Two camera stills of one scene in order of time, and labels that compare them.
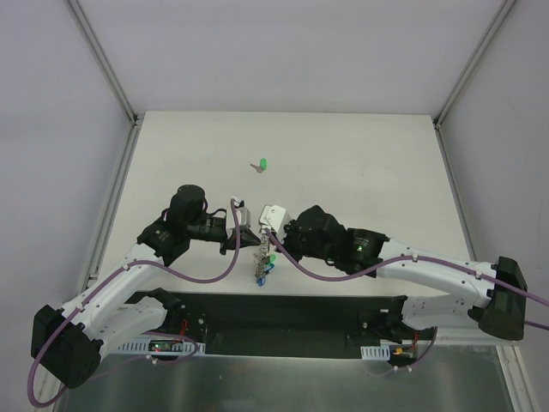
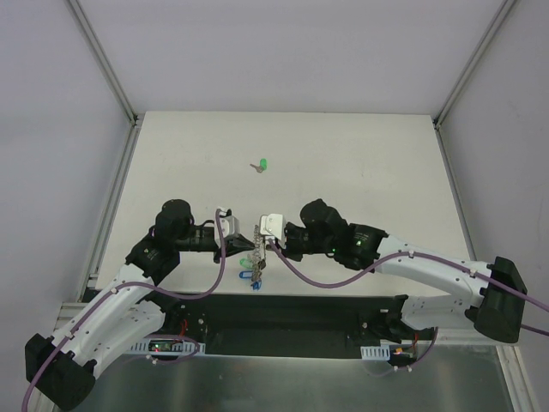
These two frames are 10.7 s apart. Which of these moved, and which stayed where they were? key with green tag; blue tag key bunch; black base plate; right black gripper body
Moved: blue tag key bunch
Stayed: black base plate; right black gripper body; key with green tag
